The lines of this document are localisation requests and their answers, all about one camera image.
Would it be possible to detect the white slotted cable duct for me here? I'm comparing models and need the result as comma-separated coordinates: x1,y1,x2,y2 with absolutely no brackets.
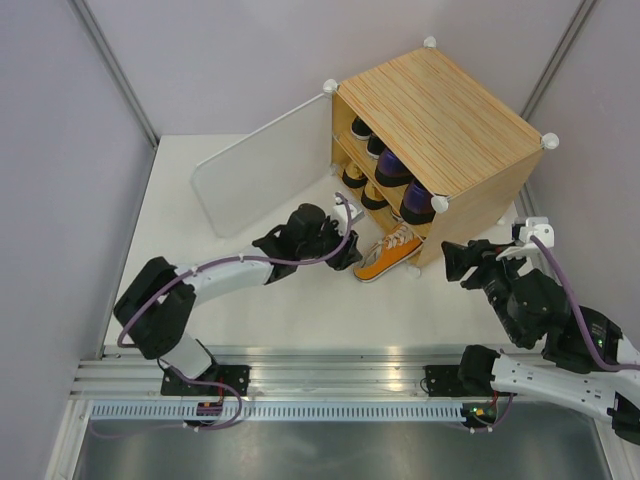
90,400,466,423

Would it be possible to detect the wooden two-shelf shoe cabinet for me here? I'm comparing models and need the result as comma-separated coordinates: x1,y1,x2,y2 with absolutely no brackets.
324,36,559,268

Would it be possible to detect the white translucent cabinet door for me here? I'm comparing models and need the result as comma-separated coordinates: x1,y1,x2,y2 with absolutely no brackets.
191,94,332,238

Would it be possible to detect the gold heeled shoe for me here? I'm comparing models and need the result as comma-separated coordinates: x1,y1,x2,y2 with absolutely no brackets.
341,161,368,189
361,181,389,211

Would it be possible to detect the aluminium rail frame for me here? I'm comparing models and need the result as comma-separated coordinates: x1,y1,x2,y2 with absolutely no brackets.
71,355,460,401

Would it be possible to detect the purple loafer shoe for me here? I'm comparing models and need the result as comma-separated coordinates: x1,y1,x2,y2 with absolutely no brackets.
374,148,414,188
400,178,435,225

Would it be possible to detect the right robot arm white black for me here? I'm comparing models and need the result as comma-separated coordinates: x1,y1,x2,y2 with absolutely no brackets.
441,240,639,444

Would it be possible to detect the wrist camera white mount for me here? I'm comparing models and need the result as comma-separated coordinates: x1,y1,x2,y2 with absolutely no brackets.
329,196,364,236
496,217,555,260

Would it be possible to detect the black canvas sneaker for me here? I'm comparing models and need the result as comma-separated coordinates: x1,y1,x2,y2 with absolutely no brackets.
366,133,386,159
350,116,372,141

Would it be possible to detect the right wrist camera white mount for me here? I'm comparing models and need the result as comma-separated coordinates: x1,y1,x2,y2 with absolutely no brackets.
496,217,555,260

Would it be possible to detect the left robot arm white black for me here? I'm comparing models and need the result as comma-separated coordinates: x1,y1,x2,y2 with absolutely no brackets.
113,194,363,395

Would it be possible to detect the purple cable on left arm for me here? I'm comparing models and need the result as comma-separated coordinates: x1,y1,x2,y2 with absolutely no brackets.
117,191,354,431

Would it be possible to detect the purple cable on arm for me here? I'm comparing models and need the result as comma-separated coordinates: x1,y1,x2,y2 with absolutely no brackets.
529,234,640,374
117,191,354,431

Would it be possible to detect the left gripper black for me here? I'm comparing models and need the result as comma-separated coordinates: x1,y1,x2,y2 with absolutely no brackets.
299,216,363,272

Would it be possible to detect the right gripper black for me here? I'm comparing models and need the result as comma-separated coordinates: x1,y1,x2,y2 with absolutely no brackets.
438,237,526,343

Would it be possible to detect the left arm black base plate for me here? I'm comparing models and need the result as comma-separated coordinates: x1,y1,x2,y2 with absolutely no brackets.
160,364,251,397

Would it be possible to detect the orange canvas sneaker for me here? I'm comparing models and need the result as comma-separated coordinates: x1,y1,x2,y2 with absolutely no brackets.
353,223,423,283
390,208,404,223

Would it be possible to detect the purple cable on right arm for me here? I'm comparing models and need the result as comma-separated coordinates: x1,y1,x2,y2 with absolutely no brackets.
529,234,640,374

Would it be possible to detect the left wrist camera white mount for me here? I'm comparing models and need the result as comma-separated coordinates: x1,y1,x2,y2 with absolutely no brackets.
329,196,364,236

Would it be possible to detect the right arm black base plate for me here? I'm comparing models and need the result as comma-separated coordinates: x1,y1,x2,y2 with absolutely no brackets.
420,365,468,398

